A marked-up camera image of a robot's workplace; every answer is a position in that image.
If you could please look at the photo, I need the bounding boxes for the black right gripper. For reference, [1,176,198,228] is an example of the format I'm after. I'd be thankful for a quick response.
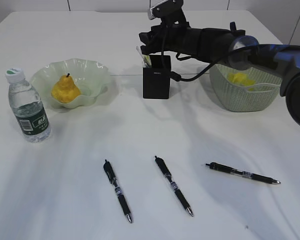
[138,9,245,63]

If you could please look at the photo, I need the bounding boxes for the yellow utility knife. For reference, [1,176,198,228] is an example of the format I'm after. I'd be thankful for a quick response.
[143,55,152,68]

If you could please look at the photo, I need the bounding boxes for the transparent plastic ruler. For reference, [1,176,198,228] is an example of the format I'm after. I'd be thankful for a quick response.
[136,46,146,68]

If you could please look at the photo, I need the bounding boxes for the yellow pear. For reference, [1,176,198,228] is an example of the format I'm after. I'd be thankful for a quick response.
[51,73,81,104]

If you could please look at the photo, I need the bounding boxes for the clear water bottle green label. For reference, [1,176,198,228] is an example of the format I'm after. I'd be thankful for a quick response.
[5,67,51,143]

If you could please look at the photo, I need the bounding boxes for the blue black right robot arm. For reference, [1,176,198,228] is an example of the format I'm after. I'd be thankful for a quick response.
[139,17,300,125]

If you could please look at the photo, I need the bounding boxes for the black square pen holder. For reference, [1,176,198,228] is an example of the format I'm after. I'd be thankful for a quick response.
[142,54,171,100]

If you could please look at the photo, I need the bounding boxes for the green wavy glass plate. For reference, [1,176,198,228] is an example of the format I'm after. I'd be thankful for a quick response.
[29,58,112,109]

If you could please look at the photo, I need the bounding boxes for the black pen middle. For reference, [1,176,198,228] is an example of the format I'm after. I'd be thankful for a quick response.
[154,155,194,217]

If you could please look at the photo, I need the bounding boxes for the black pen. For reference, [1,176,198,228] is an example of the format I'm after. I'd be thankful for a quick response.
[154,155,194,217]
[205,162,281,185]
[103,159,134,224]

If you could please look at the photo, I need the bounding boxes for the green woven plastic basket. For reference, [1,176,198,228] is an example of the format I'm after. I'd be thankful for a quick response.
[209,64,282,113]

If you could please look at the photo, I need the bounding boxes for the black pen left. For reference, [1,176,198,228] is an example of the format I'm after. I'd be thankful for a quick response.
[103,159,134,224]

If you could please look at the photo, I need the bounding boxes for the black pen right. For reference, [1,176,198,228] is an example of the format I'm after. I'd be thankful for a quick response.
[205,162,281,185]

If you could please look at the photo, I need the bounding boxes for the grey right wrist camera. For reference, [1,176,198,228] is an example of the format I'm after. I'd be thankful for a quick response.
[147,0,184,20]

